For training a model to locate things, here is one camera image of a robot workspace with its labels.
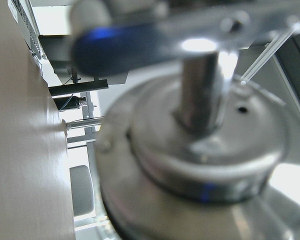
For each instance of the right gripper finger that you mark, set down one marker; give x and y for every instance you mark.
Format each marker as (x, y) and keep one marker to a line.
(107, 51)

